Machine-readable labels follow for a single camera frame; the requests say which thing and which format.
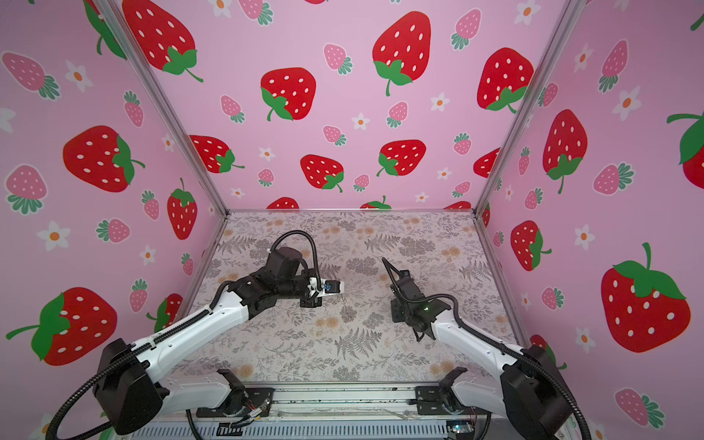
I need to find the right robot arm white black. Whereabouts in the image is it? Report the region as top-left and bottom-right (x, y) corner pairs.
(384, 261), (577, 439)

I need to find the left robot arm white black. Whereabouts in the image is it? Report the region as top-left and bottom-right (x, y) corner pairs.
(93, 247), (344, 436)

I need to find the perforated white vent panel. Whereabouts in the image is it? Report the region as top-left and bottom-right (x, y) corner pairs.
(128, 420), (452, 440)

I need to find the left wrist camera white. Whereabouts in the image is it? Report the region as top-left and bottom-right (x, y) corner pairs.
(307, 277), (345, 299)

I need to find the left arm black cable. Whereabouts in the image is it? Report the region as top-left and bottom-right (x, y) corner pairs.
(268, 229), (323, 287)

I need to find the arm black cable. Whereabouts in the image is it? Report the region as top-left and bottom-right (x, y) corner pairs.
(268, 229), (323, 287)
(381, 257), (592, 440)

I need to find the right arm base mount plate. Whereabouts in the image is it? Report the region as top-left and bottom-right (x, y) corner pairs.
(410, 385), (488, 415)

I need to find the aluminium rail frame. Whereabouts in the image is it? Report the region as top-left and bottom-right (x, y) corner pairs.
(132, 382), (520, 439)

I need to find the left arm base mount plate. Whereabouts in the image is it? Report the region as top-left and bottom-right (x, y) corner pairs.
(196, 388), (274, 419)

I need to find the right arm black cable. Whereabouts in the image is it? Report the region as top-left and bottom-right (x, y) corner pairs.
(381, 257), (592, 440)

